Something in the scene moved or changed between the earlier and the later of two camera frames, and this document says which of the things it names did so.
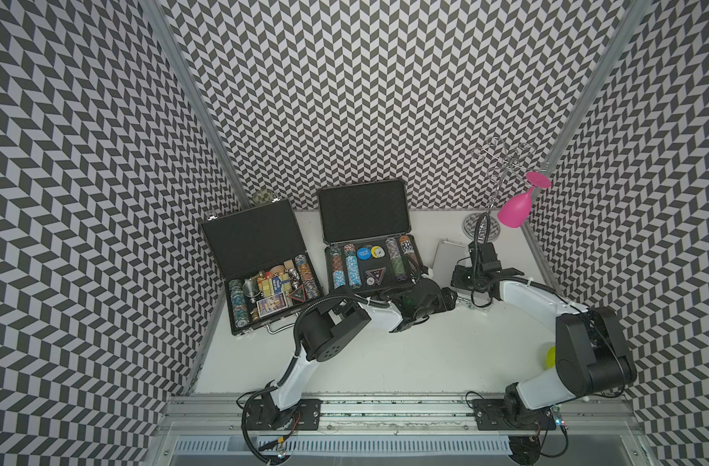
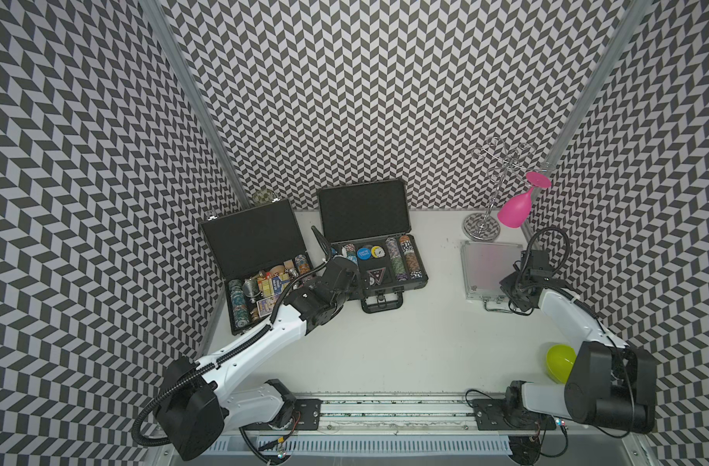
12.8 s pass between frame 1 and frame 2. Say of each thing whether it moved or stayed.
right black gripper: moved
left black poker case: stayed
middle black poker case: stayed
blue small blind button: stayed
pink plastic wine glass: stayed
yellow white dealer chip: stayed
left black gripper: moved
